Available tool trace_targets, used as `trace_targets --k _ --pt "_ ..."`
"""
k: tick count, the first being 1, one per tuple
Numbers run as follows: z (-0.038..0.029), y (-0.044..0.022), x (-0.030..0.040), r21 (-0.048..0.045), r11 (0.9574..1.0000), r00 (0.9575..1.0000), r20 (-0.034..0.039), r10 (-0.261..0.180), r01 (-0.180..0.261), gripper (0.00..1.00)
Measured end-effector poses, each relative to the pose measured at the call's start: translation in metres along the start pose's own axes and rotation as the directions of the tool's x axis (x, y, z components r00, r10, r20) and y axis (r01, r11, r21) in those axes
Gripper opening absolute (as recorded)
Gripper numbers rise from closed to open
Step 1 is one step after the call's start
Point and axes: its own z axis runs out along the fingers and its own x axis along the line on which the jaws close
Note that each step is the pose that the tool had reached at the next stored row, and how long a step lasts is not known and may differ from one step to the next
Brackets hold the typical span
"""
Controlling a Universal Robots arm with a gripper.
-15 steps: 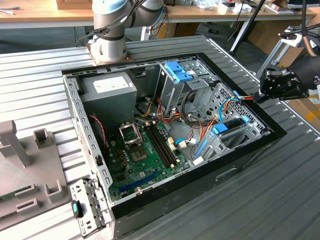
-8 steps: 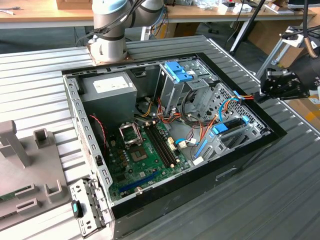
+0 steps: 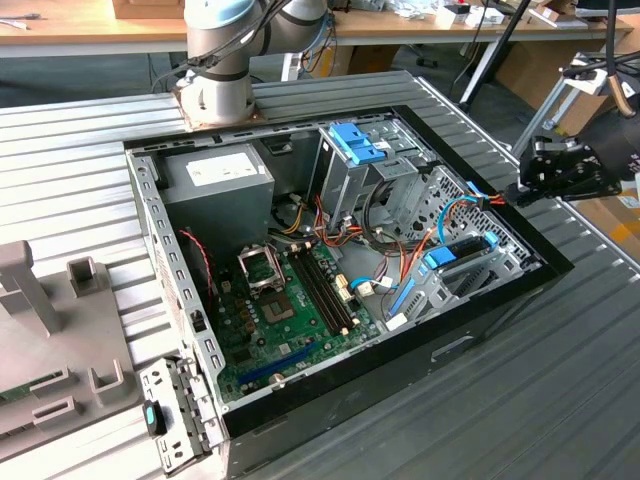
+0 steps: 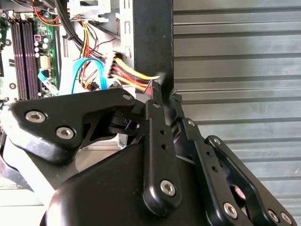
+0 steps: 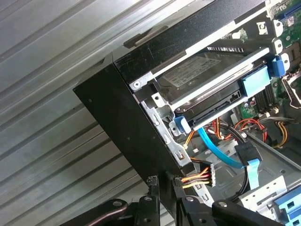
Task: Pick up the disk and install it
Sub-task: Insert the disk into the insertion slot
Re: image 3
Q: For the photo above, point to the green motherboard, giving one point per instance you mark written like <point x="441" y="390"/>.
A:
<point x="300" y="345"/>

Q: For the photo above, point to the black open PC case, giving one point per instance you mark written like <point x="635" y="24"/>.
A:
<point x="350" y="400"/>

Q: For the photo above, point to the white boxes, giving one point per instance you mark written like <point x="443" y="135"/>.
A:
<point x="475" y="19"/>

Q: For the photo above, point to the small cardboard box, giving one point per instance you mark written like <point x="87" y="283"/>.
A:
<point x="135" y="9"/>

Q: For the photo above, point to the black blue latch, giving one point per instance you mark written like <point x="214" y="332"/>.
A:
<point x="154" y="417"/>

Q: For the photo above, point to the wooden desk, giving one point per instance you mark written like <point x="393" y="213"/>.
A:
<point x="425" y="32"/>
<point x="75" y="25"/>

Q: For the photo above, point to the green RAM stick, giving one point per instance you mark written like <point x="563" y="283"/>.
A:
<point x="15" y="394"/>

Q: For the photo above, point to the black tripod pole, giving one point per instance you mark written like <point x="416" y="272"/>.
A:
<point x="510" y="25"/>

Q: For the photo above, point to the blue plastic drive latch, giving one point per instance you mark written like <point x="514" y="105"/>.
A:
<point x="357" y="142"/>

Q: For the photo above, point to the black monitor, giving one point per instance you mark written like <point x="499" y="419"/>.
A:
<point x="592" y="6"/>

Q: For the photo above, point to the flat cardboard sheet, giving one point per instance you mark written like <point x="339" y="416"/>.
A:
<point x="530" y="70"/>

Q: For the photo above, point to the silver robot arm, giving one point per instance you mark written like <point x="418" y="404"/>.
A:
<point x="220" y="50"/>

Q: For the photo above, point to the metal drive cage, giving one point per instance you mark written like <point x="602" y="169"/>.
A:
<point x="345" y="190"/>

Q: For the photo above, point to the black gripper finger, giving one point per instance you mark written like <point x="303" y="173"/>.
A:
<point x="575" y="187"/>
<point x="565" y="160"/>

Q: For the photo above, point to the CPU socket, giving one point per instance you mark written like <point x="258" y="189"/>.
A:
<point x="260" y="270"/>

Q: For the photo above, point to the brown cardboard box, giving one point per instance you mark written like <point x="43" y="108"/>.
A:
<point x="372" y="60"/>

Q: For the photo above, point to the metal slot bracket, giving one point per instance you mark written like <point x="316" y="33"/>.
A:
<point x="185" y="415"/>

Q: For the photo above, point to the grey parts rack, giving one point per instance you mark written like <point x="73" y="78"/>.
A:
<point x="60" y="350"/>

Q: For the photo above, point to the white label tag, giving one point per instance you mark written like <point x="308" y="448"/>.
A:
<point x="395" y="322"/>

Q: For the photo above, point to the blue expansion slot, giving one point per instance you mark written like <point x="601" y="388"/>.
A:
<point x="280" y="362"/>

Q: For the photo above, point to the metal disk bay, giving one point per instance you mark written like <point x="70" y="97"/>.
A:
<point x="435" y="295"/>

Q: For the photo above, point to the brown base plate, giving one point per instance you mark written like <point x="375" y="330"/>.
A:
<point x="257" y="121"/>

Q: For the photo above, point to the hard disk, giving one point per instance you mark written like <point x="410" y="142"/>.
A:
<point x="440" y="259"/>

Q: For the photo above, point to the cardboard box with labels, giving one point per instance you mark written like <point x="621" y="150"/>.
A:
<point x="615" y="230"/>

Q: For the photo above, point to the black RAM slot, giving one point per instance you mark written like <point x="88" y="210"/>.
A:
<point x="320" y="292"/>
<point x="334" y="286"/>

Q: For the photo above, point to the grey power supply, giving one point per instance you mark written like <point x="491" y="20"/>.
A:
<point x="220" y="210"/>

